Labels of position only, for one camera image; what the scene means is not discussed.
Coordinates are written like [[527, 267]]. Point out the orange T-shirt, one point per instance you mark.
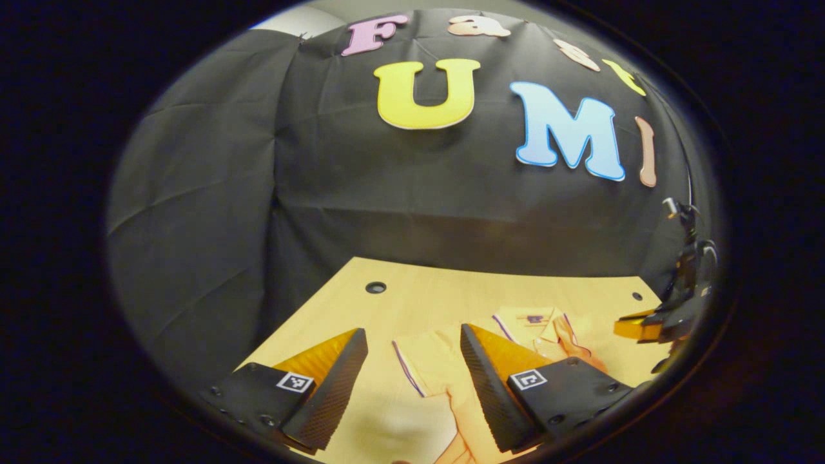
[[432, 361]]

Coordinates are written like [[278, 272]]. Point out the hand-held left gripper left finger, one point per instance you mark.
[[335, 380]]

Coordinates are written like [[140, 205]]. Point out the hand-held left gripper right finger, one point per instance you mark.
[[486, 386]]

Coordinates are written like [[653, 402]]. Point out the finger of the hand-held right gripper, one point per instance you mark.
[[641, 327]]

